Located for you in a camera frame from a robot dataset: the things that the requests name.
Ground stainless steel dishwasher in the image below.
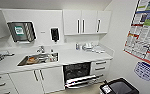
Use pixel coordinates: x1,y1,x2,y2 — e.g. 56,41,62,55
62,61,99,91

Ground dish soap bottle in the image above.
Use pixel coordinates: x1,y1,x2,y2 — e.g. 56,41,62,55
75,42,81,51

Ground small steel sink knob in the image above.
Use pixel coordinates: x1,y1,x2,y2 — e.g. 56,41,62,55
50,48,55,54

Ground black soap dispenser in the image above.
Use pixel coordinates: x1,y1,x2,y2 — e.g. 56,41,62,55
50,27,61,44

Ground white plate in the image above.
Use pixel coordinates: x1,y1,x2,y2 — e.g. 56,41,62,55
48,57,59,64

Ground white cup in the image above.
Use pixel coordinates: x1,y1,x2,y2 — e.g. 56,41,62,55
49,54,57,62

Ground chrome sink faucet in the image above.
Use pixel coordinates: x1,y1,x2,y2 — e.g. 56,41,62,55
36,45,46,55

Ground plastic container orange food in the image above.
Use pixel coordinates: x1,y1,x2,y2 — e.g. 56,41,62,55
26,56,37,65

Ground white sink base cabinet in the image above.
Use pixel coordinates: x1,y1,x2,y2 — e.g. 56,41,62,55
8,65,66,94

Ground stainless steel sink basin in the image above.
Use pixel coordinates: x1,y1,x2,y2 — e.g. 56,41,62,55
16,51,60,67

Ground grey paper towel dispenser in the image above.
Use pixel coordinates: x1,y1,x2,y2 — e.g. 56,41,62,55
6,20,38,45

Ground notice board with posters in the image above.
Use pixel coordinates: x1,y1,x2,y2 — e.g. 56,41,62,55
122,0,150,70

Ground white upper cabinet steel handles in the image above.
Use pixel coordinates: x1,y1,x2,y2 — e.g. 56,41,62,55
62,8,113,36

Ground blue bin wall sign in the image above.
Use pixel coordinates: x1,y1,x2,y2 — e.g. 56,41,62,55
133,60,150,82

